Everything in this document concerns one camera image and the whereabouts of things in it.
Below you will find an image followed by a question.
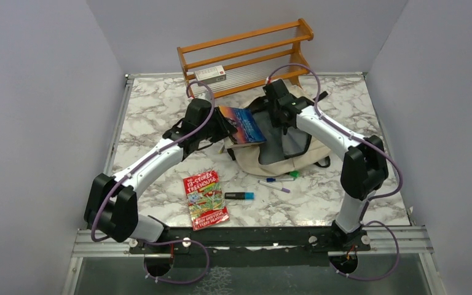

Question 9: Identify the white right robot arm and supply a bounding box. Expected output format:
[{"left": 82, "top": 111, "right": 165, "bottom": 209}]
[{"left": 263, "top": 79, "right": 388, "bottom": 250}]

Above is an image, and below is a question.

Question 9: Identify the white purple-capped pen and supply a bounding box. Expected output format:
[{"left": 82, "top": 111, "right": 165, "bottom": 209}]
[{"left": 258, "top": 180, "right": 291, "bottom": 194}]

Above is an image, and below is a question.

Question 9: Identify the blue Jane Eyre book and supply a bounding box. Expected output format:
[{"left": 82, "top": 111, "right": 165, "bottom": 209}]
[{"left": 219, "top": 106, "right": 266, "bottom": 146}]

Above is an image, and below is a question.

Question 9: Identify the black blue highlighter marker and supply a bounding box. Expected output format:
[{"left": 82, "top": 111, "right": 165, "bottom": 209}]
[{"left": 224, "top": 192, "right": 254, "bottom": 200}]

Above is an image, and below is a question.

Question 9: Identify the beige canvas backpack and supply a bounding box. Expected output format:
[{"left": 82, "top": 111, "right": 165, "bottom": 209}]
[{"left": 224, "top": 89, "right": 331, "bottom": 177}]

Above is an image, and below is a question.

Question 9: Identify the red Treehouse book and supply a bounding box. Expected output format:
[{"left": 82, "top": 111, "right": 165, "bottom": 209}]
[{"left": 183, "top": 170, "right": 229, "bottom": 231}]

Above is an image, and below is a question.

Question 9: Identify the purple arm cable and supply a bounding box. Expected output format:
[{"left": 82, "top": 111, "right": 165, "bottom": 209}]
[
  {"left": 90, "top": 80, "right": 216, "bottom": 286},
  {"left": 263, "top": 63, "right": 404, "bottom": 283}
]

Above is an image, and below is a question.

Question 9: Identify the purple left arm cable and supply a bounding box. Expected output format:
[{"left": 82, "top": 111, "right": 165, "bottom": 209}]
[{"left": 90, "top": 80, "right": 216, "bottom": 286}]

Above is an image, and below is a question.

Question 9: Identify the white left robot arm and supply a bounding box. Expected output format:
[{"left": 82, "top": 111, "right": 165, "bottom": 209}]
[{"left": 84, "top": 98, "right": 237, "bottom": 253}]

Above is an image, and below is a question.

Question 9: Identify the wooden two-tier shelf rack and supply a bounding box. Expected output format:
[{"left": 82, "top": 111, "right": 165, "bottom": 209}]
[{"left": 177, "top": 18, "right": 315, "bottom": 98}]

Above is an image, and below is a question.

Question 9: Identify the green-capped marker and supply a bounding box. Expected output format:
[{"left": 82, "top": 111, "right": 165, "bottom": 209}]
[{"left": 288, "top": 170, "right": 299, "bottom": 179}]

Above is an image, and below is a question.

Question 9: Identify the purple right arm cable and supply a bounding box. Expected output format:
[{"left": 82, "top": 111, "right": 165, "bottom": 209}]
[{"left": 263, "top": 63, "right": 404, "bottom": 283}]

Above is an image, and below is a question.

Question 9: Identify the white red box on shelf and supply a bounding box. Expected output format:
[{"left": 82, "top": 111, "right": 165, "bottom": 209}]
[{"left": 194, "top": 65, "right": 227, "bottom": 85}]

